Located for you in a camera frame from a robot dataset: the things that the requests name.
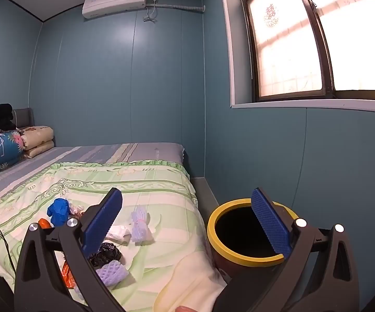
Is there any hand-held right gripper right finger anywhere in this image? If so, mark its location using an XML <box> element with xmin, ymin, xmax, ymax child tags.
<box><xmin>251</xmin><ymin>187</ymin><xmax>360</xmax><ymax>312</ymax></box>

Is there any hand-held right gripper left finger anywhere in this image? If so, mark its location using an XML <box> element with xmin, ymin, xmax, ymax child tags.
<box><xmin>14</xmin><ymin>187</ymin><xmax>125</xmax><ymax>312</ymax></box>

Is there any black plastic bag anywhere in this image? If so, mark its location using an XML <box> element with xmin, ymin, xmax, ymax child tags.
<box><xmin>89</xmin><ymin>242</ymin><xmax>122</xmax><ymax>267</ymax></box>

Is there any yellow-rimmed bin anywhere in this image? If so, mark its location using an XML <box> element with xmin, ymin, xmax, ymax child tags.
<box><xmin>207</xmin><ymin>198</ymin><xmax>302</xmax><ymax>283</ymax></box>

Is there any orange snack wrapper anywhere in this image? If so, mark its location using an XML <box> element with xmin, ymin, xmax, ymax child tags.
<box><xmin>61</xmin><ymin>257</ymin><xmax>76</xmax><ymax>290</ymax></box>

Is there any white crumpled tissue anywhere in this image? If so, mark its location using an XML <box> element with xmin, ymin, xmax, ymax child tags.
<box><xmin>105</xmin><ymin>224</ymin><xmax>132</xmax><ymax>244</ymax></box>

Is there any purple foam fruit net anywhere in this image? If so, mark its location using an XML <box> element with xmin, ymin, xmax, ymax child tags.
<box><xmin>95</xmin><ymin>261</ymin><xmax>130</xmax><ymax>287</ymax></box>
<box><xmin>131</xmin><ymin>207</ymin><xmax>154</xmax><ymax>244</ymax></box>

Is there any green floral blanket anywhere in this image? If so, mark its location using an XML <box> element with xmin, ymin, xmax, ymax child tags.
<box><xmin>0</xmin><ymin>160</ymin><xmax>227</xmax><ymax>312</ymax></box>

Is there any beige folded quilt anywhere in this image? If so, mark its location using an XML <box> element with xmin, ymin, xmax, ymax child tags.
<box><xmin>20</xmin><ymin>125</ymin><xmax>55</xmax><ymax>159</ymax></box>

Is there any grey pillow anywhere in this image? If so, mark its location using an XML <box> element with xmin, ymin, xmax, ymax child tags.
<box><xmin>0</xmin><ymin>142</ymin><xmax>185</xmax><ymax>209</ymax></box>

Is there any dark-framed window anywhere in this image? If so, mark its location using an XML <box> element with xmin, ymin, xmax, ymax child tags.
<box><xmin>218</xmin><ymin>0</ymin><xmax>375</xmax><ymax>115</ymax></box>

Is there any white air conditioner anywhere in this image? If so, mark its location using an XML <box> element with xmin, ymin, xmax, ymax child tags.
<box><xmin>82</xmin><ymin>0</ymin><xmax>148</xmax><ymax>19</ymax></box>

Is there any white air conditioner pipe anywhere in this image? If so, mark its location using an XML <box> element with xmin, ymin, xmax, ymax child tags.
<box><xmin>146</xmin><ymin>4</ymin><xmax>205</xmax><ymax>11</ymax></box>

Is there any white air conditioner cable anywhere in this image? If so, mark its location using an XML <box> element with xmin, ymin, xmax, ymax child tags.
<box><xmin>143</xmin><ymin>0</ymin><xmax>159</xmax><ymax>24</ymax></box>

